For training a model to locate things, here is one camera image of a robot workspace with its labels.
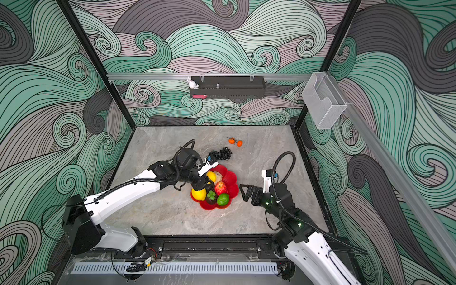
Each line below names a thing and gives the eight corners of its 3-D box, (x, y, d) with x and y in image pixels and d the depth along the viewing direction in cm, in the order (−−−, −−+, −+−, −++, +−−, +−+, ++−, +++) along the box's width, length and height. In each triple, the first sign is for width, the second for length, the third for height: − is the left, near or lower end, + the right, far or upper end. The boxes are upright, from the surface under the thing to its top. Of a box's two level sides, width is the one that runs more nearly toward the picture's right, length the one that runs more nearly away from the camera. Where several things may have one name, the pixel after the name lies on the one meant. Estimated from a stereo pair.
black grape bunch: (214, 165, 102) (214, 160, 99) (210, 156, 106) (210, 152, 103) (232, 158, 105) (233, 154, 102) (228, 150, 109) (228, 146, 106)
